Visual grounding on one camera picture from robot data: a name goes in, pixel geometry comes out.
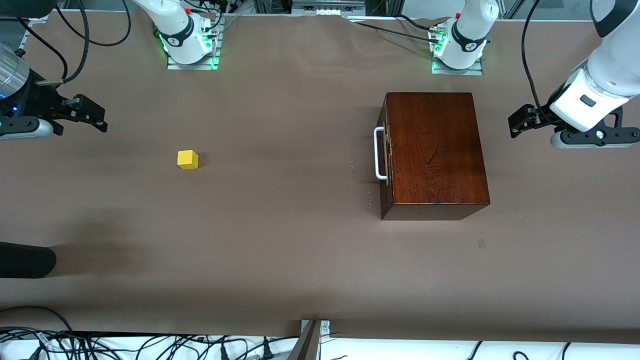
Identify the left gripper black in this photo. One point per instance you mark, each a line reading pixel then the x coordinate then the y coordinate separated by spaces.
pixel 541 117

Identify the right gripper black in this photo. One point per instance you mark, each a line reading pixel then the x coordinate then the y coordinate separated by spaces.
pixel 41 101

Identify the yellow block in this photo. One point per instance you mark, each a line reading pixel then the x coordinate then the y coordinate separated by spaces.
pixel 187 160

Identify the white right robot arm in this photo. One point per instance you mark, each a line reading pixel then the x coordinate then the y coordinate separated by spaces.
pixel 177 25

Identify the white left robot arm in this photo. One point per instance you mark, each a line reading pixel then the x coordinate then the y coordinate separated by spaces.
pixel 600 75

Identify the dark wooden drawer cabinet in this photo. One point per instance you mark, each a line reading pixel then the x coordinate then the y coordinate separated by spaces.
pixel 435 150

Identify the black rounded object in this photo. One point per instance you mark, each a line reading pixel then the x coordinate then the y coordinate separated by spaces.
pixel 25 260

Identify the black power plug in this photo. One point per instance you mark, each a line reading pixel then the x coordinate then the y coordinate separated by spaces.
pixel 267 351
pixel 225 353

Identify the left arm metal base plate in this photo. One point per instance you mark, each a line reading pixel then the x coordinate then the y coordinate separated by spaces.
pixel 457 71

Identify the aluminium table edge rail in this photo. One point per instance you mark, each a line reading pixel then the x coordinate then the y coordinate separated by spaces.
pixel 27 35

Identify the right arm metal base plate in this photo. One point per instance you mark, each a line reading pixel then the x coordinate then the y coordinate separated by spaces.
pixel 216 50

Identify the aluminium frame profile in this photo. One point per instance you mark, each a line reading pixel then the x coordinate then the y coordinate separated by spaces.
pixel 327 6

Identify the metal bracket with grey beam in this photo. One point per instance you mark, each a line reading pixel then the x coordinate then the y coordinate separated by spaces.
pixel 310 340

